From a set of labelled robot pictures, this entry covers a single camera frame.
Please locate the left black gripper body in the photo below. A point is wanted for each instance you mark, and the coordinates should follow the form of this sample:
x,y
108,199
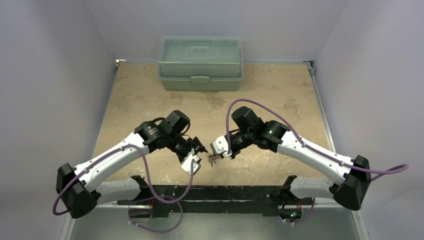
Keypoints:
x,y
182,147

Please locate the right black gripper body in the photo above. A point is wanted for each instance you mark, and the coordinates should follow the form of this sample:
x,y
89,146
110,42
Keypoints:
x,y
230,148

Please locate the metal keyring with keys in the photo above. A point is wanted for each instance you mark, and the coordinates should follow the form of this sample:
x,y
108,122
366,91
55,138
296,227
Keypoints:
x,y
212,158

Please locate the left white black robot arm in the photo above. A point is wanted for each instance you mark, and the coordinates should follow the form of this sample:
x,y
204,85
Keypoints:
x,y
83,187

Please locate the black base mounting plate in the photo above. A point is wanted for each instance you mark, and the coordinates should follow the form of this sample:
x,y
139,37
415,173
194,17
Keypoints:
x,y
238,199

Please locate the green plastic storage box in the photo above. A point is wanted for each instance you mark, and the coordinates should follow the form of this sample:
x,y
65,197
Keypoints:
x,y
200,63

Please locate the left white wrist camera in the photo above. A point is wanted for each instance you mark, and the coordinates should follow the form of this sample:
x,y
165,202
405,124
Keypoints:
x,y
191,164

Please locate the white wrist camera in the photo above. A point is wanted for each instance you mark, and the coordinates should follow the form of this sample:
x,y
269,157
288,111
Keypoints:
x,y
220,147
191,164

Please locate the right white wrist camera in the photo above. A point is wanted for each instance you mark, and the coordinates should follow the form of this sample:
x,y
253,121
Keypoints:
x,y
220,147

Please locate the right aluminium table edge rail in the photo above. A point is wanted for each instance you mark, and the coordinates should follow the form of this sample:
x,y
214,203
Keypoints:
x,y
357,215

